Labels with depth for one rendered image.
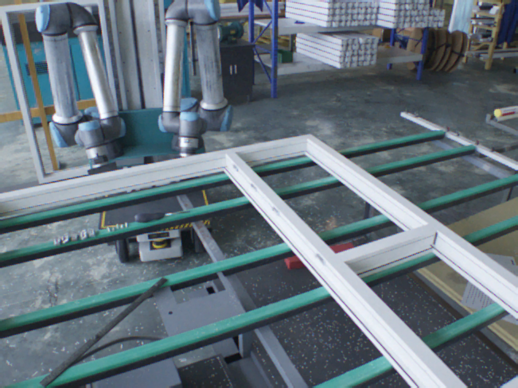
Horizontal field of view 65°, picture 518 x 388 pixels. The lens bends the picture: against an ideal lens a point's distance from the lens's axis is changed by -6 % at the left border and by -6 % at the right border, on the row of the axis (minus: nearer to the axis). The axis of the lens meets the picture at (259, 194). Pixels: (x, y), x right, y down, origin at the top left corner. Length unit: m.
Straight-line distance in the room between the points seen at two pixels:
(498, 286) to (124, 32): 2.14
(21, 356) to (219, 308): 1.46
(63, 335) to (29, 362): 0.21
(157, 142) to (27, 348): 1.34
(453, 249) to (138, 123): 1.83
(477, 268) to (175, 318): 0.91
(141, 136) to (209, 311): 1.58
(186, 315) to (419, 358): 0.61
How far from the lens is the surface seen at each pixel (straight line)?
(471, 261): 1.44
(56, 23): 2.18
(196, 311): 1.23
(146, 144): 2.63
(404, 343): 1.09
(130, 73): 2.58
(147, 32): 2.54
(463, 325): 1.28
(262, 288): 1.68
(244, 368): 1.46
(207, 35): 2.19
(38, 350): 2.48
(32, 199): 1.83
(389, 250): 1.39
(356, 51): 5.95
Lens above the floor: 1.73
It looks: 30 degrees down
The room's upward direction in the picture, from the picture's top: straight up
